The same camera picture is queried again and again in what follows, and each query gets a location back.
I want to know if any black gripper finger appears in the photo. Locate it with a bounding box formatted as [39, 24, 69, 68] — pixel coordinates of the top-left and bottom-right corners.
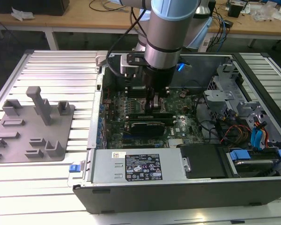
[145, 88, 156, 116]

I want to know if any green RAM stick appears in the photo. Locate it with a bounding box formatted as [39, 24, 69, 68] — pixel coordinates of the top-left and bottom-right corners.
[128, 112, 174, 119]

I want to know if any black RAM slot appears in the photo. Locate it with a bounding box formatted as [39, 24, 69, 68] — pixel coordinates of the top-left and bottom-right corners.
[127, 91, 170, 98]
[127, 85, 170, 92]

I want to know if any installed RAM stick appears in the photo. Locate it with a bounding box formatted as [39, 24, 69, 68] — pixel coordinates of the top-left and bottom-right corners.
[129, 117, 176, 125]

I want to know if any metal CPU socket cover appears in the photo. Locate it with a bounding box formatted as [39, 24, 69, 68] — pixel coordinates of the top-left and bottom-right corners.
[140, 97, 168, 114]

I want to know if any black graphics card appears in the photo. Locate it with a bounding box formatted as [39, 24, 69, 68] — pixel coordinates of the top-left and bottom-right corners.
[124, 120, 166, 137]

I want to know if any green motherboard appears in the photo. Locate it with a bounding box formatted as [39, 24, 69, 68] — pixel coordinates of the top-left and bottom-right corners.
[102, 88, 205, 150]

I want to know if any small silver heatsink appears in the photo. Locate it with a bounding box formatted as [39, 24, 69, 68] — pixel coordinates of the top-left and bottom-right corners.
[168, 138, 186, 148]

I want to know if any grey case latch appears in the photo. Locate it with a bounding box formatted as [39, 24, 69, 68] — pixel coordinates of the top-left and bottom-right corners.
[95, 51, 109, 69]

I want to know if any silver drive cage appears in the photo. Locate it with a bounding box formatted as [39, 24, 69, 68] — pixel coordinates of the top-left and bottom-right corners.
[203, 62, 266, 125]

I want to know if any black plastic shroud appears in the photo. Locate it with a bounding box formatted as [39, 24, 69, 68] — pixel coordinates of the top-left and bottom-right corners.
[177, 143, 228, 180]

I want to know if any silver power supply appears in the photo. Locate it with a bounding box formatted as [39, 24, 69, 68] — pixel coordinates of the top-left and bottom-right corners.
[90, 148, 188, 185]

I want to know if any black computer tower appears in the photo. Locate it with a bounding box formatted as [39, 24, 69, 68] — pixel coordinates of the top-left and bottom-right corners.
[208, 0, 216, 17]

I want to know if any grey parts rack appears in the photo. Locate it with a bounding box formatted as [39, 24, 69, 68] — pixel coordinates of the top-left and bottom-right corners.
[0, 86, 77, 164]

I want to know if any open black PC case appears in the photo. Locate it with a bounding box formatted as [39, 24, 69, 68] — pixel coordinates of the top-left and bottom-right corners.
[67, 51, 281, 215]

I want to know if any black power adapter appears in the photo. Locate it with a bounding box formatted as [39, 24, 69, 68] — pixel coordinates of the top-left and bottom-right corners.
[227, 1, 244, 17]

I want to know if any hard disk in blue carrier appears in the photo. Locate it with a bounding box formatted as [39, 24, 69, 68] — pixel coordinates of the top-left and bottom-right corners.
[227, 150, 281, 179]

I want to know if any wooden desk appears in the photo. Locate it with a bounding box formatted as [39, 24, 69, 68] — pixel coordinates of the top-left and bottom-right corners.
[0, 0, 281, 51]

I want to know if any clear plastic bag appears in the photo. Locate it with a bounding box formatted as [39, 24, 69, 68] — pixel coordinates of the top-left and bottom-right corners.
[252, 3, 281, 23]

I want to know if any large black box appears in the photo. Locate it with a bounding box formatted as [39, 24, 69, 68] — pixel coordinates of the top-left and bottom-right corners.
[0, 0, 68, 16]

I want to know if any crumpled white paper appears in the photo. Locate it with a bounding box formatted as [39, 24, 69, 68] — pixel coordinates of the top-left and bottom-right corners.
[11, 6, 35, 22]

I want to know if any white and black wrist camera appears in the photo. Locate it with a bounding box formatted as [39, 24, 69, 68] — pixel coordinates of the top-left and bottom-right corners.
[120, 53, 146, 78]

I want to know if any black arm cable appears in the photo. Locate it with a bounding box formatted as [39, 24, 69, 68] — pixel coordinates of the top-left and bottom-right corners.
[107, 6, 153, 78]

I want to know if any blue cable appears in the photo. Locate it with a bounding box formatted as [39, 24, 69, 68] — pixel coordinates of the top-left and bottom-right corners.
[216, 13, 229, 52]

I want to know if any orange red wire bundle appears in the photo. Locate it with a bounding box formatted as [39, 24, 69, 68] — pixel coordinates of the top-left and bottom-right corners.
[221, 125, 251, 144]

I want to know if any blue flat wire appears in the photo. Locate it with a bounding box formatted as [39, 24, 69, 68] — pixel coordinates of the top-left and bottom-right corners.
[250, 126, 265, 151]

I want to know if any orange flat wire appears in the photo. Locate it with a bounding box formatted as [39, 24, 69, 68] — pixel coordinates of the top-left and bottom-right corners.
[253, 116, 270, 148]

